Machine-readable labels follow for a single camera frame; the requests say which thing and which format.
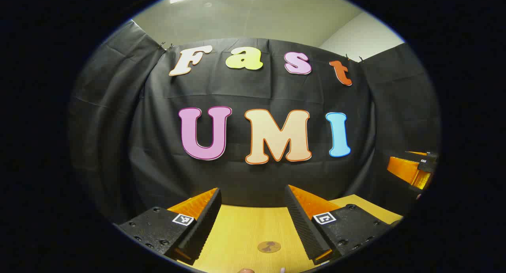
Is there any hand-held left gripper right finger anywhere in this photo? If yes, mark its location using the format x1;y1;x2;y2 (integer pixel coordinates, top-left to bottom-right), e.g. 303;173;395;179
285;184;393;266

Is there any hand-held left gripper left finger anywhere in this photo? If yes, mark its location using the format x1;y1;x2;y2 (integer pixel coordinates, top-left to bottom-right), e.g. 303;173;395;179
118;187;222;265

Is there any wooden desktop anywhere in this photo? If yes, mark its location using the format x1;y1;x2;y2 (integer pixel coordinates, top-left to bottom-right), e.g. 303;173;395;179
176;194;404;273

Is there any round brown coaster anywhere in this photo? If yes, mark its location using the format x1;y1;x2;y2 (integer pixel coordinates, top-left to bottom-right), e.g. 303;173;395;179
257;241;281;253

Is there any black backdrop cloth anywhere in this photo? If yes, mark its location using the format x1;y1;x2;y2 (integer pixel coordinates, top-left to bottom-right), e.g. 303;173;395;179
67;20;441;226

